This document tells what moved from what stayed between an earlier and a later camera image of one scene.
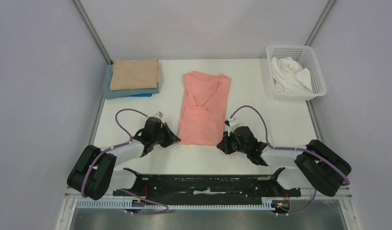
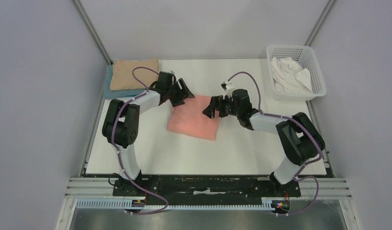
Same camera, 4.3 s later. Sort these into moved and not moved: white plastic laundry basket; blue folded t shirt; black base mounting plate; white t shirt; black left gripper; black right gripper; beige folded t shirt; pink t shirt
Moved: black left gripper; pink t shirt; black right gripper
Not moved: white plastic laundry basket; black base mounting plate; beige folded t shirt; white t shirt; blue folded t shirt
